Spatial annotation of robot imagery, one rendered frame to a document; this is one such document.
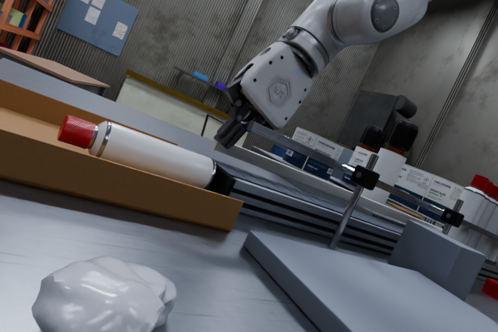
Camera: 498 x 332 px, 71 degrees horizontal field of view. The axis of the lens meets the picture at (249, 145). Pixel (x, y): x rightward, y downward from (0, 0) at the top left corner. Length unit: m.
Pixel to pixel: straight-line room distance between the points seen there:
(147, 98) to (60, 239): 5.12
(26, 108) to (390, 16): 0.52
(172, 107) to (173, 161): 4.94
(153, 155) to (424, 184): 1.09
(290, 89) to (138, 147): 0.23
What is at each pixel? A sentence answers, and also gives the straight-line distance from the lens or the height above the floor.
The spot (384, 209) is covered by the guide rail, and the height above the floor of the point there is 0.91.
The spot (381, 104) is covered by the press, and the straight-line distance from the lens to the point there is 6.73.
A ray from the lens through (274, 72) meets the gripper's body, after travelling 0.52.
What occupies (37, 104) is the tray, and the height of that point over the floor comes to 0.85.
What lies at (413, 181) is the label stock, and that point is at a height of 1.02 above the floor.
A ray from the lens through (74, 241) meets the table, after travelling 0.28.
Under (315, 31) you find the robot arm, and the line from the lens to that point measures 0.55.
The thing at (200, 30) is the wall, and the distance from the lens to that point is 8.21.
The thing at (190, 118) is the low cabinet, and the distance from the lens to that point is 5.47.
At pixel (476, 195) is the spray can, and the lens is 1.08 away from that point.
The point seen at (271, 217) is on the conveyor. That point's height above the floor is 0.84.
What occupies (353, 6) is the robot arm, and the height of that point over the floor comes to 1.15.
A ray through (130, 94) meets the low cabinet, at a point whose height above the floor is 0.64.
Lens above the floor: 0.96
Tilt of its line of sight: 3 degrees down
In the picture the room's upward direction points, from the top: 25 degrees clockwise
